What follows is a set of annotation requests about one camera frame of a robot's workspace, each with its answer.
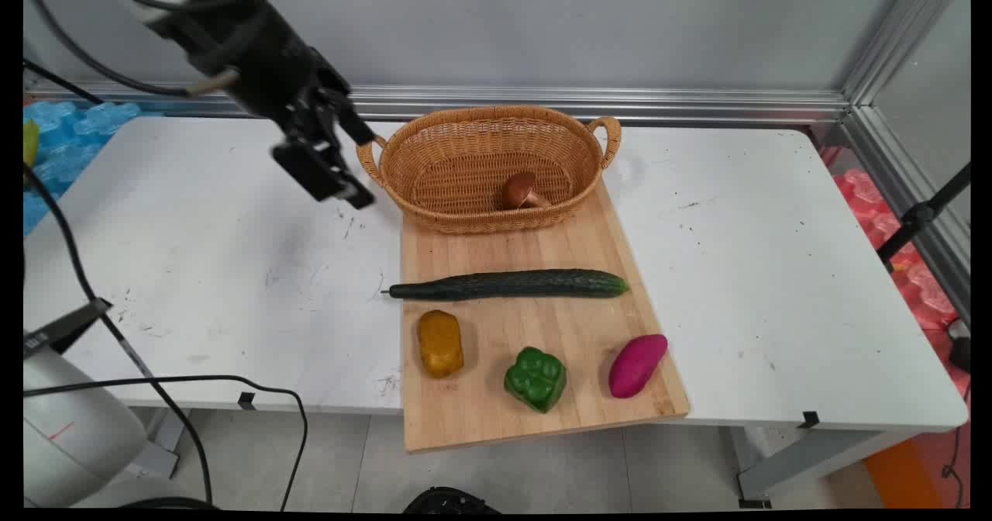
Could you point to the black box on floor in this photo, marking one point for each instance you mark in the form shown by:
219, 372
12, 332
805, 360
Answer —
961, 350

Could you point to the yellow green object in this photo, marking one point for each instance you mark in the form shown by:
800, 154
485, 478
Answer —
29, 143

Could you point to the purple toy sweet potato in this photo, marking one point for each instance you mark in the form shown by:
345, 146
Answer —
635, 366

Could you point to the woven wicker basket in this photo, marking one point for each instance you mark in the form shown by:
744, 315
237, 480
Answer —
465, 164

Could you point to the long dark green cucumber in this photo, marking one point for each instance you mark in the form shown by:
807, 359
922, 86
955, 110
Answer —
511, 283

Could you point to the wooden cutting board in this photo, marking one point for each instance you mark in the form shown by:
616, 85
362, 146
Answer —
504, 335

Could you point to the brown toy mushroom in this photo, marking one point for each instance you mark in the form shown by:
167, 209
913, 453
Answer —
518, 189

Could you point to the black round floor object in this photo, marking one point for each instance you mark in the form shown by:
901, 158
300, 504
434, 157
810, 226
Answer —
449, 501

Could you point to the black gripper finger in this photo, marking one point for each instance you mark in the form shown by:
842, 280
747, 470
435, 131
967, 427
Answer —
318, 172
353, 122

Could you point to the grey table leg frame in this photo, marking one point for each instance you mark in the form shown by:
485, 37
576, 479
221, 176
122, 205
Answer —
806, 459

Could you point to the red foam mat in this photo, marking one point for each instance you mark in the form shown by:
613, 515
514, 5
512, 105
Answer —
926, 292

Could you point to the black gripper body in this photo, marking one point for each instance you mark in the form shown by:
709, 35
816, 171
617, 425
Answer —
256, 56

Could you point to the horizontal aluminium frame rail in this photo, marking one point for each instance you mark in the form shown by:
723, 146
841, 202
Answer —
620, 104

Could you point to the grey table leg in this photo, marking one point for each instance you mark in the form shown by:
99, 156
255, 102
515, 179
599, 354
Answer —
159, 443

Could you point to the yellow toy bell pepper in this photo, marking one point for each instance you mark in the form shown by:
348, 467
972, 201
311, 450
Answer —
440, 343

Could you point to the black tripod stand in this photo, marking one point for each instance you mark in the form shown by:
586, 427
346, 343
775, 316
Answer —
918, 217

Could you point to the blue foam mat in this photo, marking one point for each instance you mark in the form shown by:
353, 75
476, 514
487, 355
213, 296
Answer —
66, 149

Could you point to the slanted aluminium frame post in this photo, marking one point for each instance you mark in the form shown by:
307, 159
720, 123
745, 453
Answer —
903, 32

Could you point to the black table edge clip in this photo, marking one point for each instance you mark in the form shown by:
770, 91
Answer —
246, 401
808, 419

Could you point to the green toy bell pepper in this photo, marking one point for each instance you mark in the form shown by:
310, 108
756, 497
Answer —
535, 379

